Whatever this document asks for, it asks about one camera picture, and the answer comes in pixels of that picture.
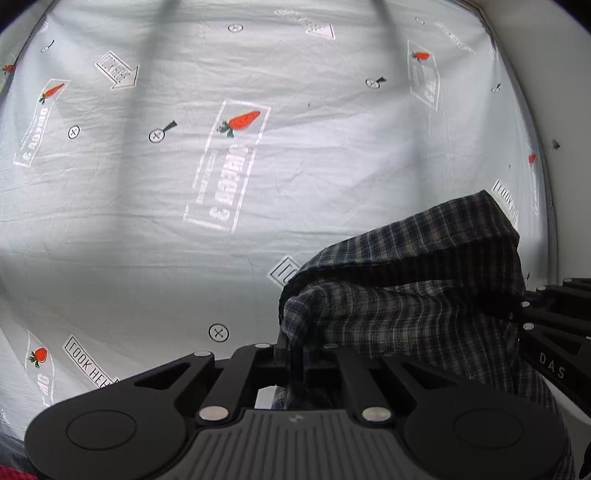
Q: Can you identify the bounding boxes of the blue plaid shirt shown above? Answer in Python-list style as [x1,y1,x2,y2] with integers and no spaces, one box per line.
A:
[270,189,577,480]

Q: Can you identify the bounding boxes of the white printed backdrop cloth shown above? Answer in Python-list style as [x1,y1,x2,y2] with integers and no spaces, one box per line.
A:
[1,1,556,437]

